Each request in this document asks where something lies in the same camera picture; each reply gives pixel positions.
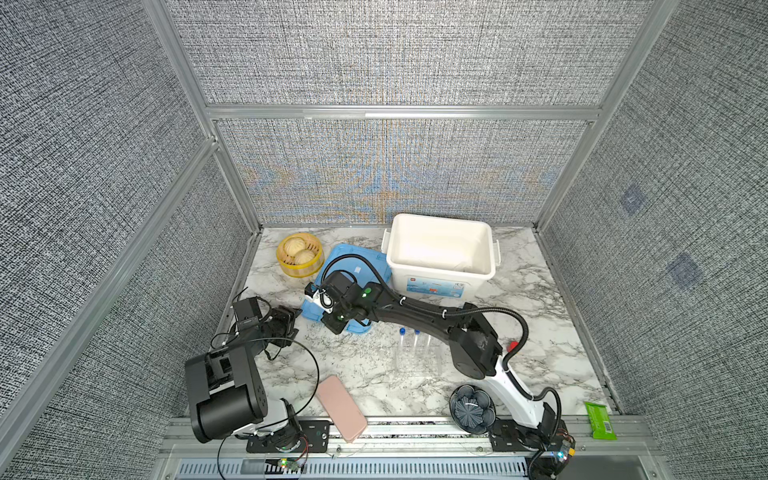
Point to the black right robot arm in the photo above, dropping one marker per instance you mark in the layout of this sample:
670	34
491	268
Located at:
474	345

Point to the green wipes packet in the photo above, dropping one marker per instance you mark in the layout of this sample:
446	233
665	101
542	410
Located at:
600	422

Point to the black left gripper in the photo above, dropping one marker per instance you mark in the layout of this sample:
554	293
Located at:
285	315

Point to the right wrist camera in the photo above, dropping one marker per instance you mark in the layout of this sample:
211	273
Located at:
316	300

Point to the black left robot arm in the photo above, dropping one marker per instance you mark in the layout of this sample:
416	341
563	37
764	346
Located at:
225	391

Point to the steamed bun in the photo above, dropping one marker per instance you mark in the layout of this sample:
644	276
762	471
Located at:
294	245
305	256

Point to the black flower-shaped dish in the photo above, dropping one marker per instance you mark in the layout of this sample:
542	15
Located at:
472	409

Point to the clear plastic test tube rack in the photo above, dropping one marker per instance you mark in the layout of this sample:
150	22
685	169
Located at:
420	369

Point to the yellow bamboo steamer basket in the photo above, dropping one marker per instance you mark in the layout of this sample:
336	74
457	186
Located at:
287	263

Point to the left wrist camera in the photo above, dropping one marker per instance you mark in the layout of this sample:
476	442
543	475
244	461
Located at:
247	312

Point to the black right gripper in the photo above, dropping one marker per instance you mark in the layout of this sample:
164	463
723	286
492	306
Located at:
332	324

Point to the front steamed bun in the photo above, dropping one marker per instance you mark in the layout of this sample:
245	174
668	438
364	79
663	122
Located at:
305	256

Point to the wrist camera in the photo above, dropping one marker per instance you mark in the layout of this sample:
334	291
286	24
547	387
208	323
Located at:
316	300
247	312

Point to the white plastic storage box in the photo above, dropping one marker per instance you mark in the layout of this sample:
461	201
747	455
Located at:
445	257

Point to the back steamed bun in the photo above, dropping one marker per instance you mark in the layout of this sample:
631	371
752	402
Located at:
294	245

